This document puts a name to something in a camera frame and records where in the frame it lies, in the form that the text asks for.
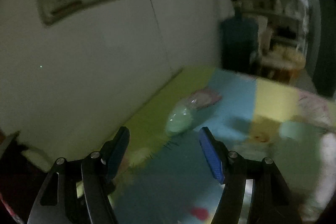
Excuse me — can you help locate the green plush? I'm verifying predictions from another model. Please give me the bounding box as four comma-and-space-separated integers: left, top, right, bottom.
165, 97, 197, 136

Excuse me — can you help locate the colourful patchwork play mat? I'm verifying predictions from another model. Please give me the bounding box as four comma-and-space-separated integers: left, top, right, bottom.
110, 67, 335, 223

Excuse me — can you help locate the green water jug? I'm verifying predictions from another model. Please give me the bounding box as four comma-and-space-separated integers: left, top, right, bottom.
219, 0, 259, 75

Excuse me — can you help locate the dark grey refrigerator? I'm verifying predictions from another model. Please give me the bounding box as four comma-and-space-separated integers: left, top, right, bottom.
313, 0, 335, 98

